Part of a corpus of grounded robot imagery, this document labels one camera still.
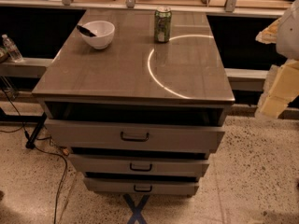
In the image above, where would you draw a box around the bottom grey drawer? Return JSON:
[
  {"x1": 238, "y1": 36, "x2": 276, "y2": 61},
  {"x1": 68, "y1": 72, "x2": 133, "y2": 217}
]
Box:
[{"x1": 83, "y1": 177, "x2": 199, "y2": 196}]

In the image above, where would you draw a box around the white ceramic bowl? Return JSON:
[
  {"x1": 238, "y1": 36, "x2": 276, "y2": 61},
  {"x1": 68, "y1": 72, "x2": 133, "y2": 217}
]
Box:
[{"x1": 80, "y1": 21, "x2": 115, "y2": 49}]

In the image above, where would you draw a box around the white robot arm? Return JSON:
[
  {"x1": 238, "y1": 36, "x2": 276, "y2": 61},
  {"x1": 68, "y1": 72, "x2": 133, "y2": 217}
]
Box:
[{"x1": 255, "y1": 0, "x2": 299, "y2": 119}]

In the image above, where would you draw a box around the clear plastic water bottle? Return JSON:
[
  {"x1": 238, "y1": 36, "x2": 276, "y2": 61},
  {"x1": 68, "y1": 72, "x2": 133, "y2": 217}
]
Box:
[{"x1": 2, "y1": 35, "x2": 23, "y2": 63}]

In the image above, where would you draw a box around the black table leg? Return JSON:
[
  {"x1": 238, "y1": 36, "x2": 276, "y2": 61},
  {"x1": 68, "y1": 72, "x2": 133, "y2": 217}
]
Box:
[{"x1": 24, "y1": 113, "x2": 47, "y2": 149}]

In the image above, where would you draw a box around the grey drawer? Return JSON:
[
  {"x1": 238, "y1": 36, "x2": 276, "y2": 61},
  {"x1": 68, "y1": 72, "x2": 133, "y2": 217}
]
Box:
[
  {"x1": 83, "y1": 177, "x2": 199, "y2": 196},
  {"x1": 45, "y1": 119, "x2": 224, "y2": 153},
  {"x1": 69, "y1": 154, "x2": 209, "y2": 177}
]

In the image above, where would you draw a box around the middle grey drawer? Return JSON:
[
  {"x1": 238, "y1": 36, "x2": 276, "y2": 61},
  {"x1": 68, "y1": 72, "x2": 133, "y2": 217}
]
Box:
[{"x1": 69, "y1": 154, "x2": 209, "y2": 177}]

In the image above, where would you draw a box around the grey drawer cabinet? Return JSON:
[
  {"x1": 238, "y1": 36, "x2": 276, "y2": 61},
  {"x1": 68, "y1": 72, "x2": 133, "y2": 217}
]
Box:
[{"x1": 34, "y1": 9, "x2": 235, "y2": 184}]

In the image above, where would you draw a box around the green soda can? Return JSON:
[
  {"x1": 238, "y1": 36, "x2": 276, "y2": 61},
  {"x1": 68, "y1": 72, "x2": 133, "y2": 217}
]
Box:
[{"x1": 154, "y1": 7, "x2": 172, "y2": 43}]

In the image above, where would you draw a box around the black floor cable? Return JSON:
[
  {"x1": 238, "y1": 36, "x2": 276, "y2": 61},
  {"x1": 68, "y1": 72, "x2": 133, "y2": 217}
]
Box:
[{"x1": 0, "y1": 87, "x2": 69, "y2": 224}]

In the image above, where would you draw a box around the top grey drawer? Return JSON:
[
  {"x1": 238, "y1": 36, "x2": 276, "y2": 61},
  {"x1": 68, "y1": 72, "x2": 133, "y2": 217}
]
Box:
[{"x1": 45, "y1": 119, "x2": 224, "y2": 153}]

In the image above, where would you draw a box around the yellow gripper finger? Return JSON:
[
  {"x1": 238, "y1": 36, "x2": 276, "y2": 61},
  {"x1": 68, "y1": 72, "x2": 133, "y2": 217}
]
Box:
[
  {"x1": 255, "y1": 60, "x2": 299, "y2": 119},
  {"x1": 255, "y1": 19, "x2": 280, "y2": 44}
]

